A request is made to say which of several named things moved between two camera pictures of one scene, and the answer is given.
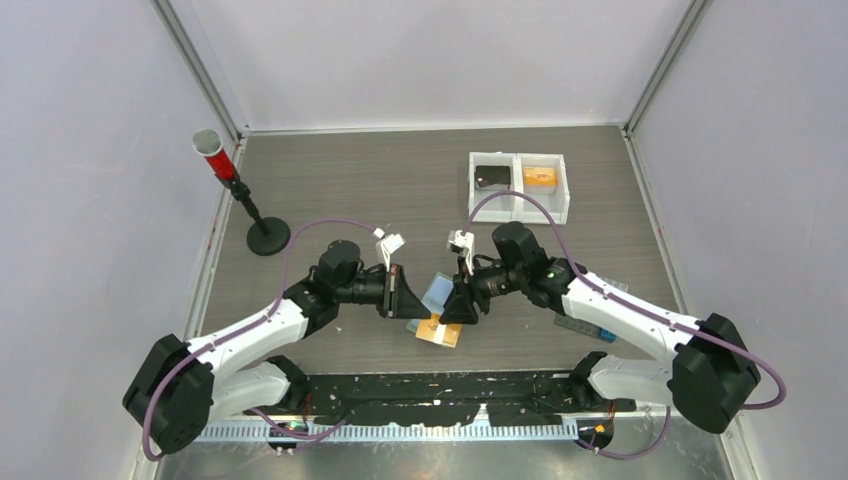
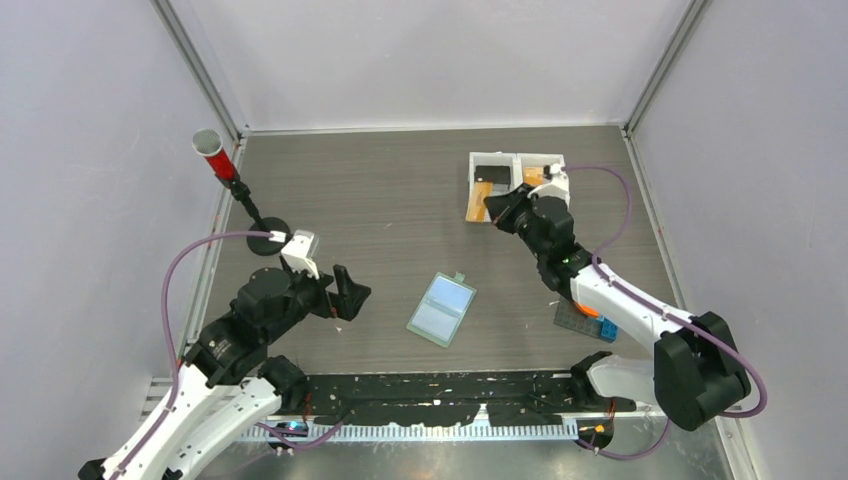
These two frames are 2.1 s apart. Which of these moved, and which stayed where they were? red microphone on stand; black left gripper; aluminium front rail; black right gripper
Moved: black left gripper; black right gripper
Stayed: aluminium front rail; red microphone on stand
